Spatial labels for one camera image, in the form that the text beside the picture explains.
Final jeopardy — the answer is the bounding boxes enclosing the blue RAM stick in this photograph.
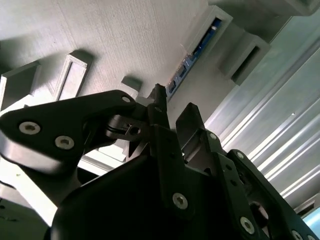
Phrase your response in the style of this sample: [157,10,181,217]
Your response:
[166,17,223,101]

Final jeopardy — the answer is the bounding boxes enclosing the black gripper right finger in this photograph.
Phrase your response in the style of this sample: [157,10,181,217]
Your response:
[175,101,320,240]

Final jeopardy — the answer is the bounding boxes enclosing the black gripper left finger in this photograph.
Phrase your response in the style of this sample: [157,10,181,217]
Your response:
[0,83,197,222]

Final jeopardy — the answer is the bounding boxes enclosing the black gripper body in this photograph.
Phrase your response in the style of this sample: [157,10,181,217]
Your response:
[51,153,242,240]

